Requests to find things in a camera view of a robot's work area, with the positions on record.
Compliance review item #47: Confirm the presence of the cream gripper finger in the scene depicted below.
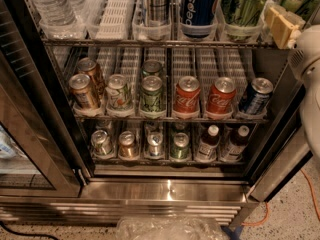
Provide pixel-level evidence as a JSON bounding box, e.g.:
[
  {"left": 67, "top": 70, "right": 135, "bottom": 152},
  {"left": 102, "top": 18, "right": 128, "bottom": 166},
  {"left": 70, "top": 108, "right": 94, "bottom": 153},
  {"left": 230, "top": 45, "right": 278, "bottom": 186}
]
[
  {"left": 264, "top": 4, "right": 300, "bottom": 49},
  {"left": 285, "top": 11, "right": 306, "bottom": 29}
]

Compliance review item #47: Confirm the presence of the white rounded gripper body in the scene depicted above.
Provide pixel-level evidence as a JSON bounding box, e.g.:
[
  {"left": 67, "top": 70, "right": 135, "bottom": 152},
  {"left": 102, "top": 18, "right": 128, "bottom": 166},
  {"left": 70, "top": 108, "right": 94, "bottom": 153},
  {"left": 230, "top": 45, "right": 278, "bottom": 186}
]
[{"left": 288, "top": 25, "right": 320, "bottom": 158}]

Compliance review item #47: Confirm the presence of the green can top shelf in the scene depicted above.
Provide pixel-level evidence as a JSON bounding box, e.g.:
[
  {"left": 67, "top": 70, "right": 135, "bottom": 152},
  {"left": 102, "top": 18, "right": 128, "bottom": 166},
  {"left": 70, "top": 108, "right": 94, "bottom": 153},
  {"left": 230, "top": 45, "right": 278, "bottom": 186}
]
[{"left": 221, "top": 0, "right": 267, "bottom": 42}]

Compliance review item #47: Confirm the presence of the dark blue can middle shelf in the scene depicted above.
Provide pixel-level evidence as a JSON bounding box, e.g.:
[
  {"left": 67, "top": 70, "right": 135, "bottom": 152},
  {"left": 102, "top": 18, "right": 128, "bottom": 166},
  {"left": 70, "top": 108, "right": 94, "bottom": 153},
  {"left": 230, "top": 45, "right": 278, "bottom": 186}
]
[{"left": 238, "top": 78, "right": 273, "bottom": 115}]

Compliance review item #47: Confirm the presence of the blue Pepsi can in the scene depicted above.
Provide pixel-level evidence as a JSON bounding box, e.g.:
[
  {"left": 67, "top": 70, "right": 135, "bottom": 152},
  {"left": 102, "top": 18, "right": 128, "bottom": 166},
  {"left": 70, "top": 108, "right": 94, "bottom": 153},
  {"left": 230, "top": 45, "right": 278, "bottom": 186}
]
[{"left": 180, "top": 0, "right": 218, "bottom": 38}]

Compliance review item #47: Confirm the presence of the red Coca-Cola can right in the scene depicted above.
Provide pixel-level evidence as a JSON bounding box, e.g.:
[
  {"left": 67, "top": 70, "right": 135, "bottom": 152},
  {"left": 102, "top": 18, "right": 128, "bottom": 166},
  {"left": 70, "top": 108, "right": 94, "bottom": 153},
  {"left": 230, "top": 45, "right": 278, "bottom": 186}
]
[{"left": 207, "top": 77, "right": 236, "bottom": 114}]

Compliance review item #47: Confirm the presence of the red coca-cola can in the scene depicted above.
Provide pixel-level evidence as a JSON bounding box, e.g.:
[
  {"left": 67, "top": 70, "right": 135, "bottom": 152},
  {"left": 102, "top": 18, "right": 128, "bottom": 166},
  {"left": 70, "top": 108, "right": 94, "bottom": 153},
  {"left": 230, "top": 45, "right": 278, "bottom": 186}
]
[
  {"left": 207, "top": 77, "right": 236, "bottom": 114},
  {"left": 174, "top": 76, "right": 200, "bottom": 113}
]

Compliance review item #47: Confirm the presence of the steel fridge door right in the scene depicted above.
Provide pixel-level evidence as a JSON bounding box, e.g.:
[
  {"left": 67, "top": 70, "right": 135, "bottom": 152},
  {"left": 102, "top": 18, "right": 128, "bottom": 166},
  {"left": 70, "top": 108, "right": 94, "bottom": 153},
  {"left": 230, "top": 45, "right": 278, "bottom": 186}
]
[{"left": 250, "top": 127, "right": 312, "bottom": 202}]

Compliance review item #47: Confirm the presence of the red Coca-Cola can left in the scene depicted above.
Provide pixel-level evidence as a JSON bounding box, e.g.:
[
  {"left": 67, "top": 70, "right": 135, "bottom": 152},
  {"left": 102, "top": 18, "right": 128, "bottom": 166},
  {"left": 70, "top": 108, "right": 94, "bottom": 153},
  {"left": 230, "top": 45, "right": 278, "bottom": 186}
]
[{"left": 174, "top": 76, "right": 200, "bottom": 113}]

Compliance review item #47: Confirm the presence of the green can middle shelf rear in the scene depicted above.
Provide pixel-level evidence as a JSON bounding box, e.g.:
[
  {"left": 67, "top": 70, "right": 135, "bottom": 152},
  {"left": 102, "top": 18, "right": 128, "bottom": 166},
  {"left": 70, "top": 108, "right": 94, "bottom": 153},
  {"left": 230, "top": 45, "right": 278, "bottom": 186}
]
[{"left": 141, "top": 60, "right": 163, "bottom": 77}]

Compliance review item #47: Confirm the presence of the green can middle shelf front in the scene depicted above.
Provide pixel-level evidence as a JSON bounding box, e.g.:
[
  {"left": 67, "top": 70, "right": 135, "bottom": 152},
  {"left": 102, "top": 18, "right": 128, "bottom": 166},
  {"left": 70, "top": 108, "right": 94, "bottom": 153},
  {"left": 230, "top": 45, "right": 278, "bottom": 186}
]
[{"left": 140, "top": 75, "right": 163, "bottom": 113}]

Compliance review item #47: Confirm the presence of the white green soda can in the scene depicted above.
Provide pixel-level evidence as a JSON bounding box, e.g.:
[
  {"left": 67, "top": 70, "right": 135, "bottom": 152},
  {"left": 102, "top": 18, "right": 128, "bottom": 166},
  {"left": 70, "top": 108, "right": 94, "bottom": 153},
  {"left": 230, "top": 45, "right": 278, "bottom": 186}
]
[{"left": 106, "top": 74, "right": 132, "bottom": 111}]

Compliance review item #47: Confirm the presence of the stainless steel fridge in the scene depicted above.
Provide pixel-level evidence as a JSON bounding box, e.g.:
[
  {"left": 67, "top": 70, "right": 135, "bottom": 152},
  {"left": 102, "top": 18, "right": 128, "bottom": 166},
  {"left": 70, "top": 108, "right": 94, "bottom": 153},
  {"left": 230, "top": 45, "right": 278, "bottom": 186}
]
[{"left": 0, "top": 0, "right": 304, "bottom": 227}]

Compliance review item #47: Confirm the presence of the gold can bottom shelf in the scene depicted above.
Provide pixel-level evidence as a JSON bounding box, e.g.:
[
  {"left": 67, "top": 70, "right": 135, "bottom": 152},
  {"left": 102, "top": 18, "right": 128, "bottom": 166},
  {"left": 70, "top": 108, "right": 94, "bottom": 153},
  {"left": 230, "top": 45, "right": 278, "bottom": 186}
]
[{"left": 119, "top": 131, "right": 137, "bottom": 159}]

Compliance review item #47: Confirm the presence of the gold can rear left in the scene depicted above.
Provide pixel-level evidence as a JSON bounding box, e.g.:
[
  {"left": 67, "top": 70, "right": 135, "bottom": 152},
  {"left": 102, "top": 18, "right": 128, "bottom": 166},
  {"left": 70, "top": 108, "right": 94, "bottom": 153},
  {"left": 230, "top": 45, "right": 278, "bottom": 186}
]
[{"left": 77, "top": 57, "right": 105, "bottom": 97}]

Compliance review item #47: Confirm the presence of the gold can front left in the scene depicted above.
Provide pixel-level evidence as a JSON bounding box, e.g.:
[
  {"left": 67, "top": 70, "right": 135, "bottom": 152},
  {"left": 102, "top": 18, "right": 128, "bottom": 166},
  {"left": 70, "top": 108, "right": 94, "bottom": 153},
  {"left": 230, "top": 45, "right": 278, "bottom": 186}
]
[{"left": 69, "top": 73, "right": 99, "bottom": 109}]

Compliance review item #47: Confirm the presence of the silver green can bottom shelf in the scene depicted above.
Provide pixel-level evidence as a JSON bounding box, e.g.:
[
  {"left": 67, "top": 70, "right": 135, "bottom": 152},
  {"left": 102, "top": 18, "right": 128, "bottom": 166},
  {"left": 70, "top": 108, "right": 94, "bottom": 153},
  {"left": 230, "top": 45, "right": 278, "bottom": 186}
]
[{"left": 91, "top": 130, "right": 113, "bottom": 157}]

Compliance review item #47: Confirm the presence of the glass fridge door left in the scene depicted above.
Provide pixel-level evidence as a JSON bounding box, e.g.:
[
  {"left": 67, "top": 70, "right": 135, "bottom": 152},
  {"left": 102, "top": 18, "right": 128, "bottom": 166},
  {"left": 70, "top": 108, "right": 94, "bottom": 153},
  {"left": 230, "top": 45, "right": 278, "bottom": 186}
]
[{"left": 0, "top": 0, "right": 86, "bottom": 199}]

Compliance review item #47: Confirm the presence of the brown bottle right white cap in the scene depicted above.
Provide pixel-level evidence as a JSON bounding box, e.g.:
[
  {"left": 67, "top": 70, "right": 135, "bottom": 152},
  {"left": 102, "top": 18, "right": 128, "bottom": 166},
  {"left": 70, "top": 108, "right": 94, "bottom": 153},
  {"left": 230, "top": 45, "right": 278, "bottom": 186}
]
[{"left": 220, "top": 125, "right": 250, "bottom": 163}]

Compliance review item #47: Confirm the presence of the brown bottle white cap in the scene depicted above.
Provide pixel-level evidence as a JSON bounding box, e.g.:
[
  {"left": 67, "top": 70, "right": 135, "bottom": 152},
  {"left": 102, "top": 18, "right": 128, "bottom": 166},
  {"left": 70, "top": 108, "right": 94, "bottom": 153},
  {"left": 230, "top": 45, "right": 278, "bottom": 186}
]
[
  {"left": 196, "top": 125, "right": 220, "bottom": 162},
  {"left": 220, "top": 125, "right": 250, "bottom": 163}
]

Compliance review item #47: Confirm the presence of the brown bottle left white cap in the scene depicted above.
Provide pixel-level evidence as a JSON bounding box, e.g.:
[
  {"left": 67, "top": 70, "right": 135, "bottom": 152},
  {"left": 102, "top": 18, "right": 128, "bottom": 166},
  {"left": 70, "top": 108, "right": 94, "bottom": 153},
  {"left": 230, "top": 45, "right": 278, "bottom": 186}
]
[{"left": 196, "top": 125, "right": 220, "bottom": 162}]

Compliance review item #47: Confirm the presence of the clear water bottle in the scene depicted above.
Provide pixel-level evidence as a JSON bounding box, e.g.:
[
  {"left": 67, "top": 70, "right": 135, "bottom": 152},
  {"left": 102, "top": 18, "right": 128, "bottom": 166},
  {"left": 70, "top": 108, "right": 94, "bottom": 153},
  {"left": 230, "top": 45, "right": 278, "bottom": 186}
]
[{"left": 32, "top": 0, "right": 77, "bottom": 39}]

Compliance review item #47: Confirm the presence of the clear plastic bag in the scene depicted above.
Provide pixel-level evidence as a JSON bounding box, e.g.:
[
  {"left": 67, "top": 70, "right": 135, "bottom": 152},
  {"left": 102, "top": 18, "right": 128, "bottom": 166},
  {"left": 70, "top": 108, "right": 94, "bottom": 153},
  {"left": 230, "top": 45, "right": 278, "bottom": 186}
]
[{"left": 116, "top": 217, "right": 229, "bottom": 240}]

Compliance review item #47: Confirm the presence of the orange cable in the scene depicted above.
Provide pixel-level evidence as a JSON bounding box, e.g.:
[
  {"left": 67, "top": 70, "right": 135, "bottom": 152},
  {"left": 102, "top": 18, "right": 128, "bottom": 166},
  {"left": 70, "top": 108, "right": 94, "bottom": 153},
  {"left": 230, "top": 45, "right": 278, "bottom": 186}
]
[{"left": 241, "top": 169, "right": 320, "bottom": 228}]

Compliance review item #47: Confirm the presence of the black cable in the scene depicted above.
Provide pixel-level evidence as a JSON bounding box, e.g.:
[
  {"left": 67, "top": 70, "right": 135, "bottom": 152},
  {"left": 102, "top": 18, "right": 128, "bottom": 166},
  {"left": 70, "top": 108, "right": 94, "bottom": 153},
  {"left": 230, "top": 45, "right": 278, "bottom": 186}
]
[{"left": 0, "top": 221, "right": 61, "bottom": 240}]

